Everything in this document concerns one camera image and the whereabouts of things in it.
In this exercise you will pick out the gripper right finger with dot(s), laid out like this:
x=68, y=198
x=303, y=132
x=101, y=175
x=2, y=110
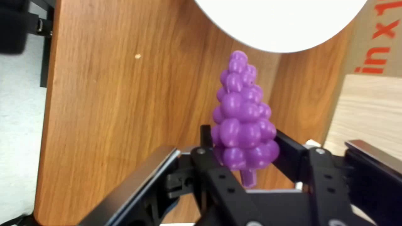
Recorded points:
x=326, y=175

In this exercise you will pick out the black metal frame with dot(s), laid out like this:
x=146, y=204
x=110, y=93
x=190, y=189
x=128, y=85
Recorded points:
x=47, y=47

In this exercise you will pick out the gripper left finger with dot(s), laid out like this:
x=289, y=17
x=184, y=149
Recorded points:
x=216, y=185

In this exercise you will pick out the pale wooden board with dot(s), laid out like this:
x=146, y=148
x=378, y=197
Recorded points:
x=367, y=110

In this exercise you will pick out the cardboard box with red print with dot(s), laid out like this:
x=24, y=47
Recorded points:
x=377, y=34

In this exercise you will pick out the purple toy grape bunch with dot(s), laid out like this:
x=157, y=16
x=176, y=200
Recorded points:
x=241, y=125

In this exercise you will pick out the white bowl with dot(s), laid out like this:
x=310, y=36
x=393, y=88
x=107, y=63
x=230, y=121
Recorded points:
x=279, y=22

